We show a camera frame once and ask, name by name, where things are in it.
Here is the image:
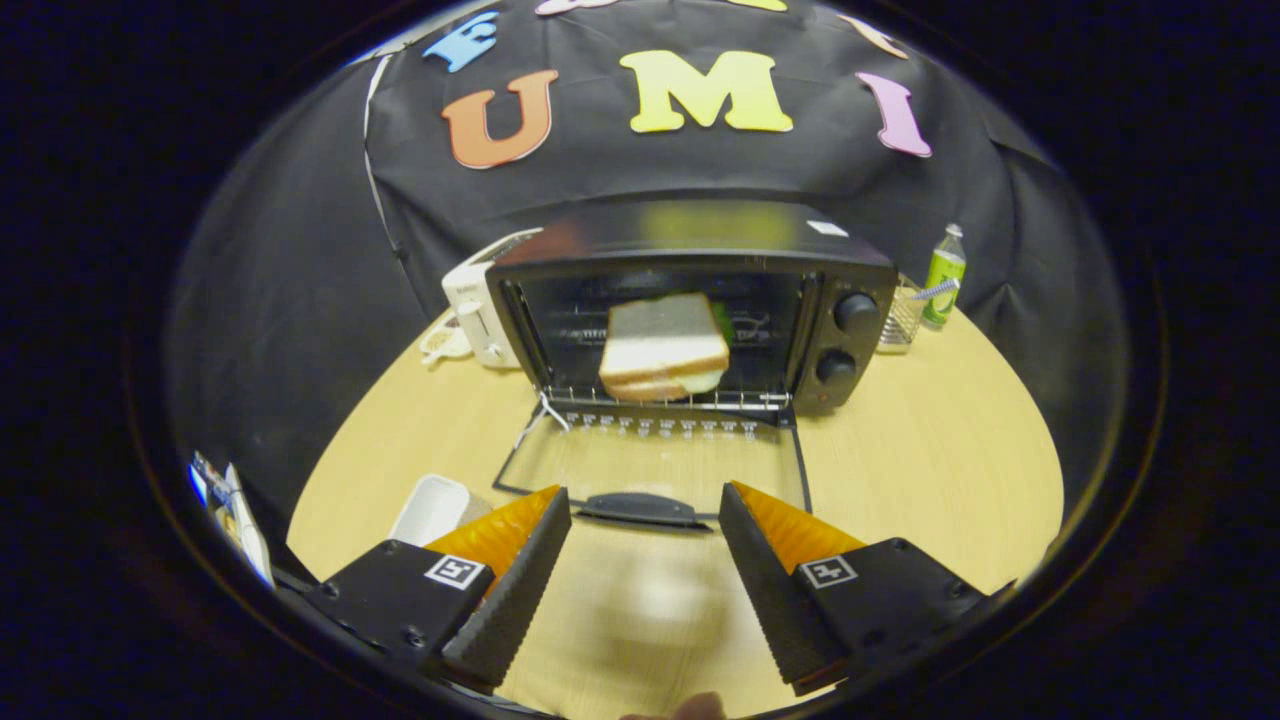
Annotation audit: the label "black toaster oven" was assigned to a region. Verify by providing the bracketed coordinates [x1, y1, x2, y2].
[485, 198, 899, 531]

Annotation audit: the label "green label plastic bottle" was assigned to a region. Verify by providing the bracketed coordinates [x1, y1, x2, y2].
[921, 223, 968, 329]

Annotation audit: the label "white rectangular tray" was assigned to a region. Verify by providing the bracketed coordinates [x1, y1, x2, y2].
[388, 473, 471, 548]

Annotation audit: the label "white paper sheets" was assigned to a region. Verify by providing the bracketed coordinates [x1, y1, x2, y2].
[222, 462, 276, 589]

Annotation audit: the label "clear glass cup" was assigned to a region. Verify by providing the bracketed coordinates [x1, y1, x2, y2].
[878, 272, 961, 354]

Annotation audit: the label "white pop-up toaster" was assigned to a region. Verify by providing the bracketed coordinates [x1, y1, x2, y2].
[441, 228, 546, 371]

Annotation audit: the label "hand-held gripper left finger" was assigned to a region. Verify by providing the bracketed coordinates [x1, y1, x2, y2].
[305, 486, 573, 693]

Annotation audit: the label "toast sandwich with lettuce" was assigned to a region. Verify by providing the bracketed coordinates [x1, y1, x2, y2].
[598, 292, 736, 404]

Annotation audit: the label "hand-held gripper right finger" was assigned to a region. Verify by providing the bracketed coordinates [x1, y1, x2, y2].
[718, 481, 1016, 698]

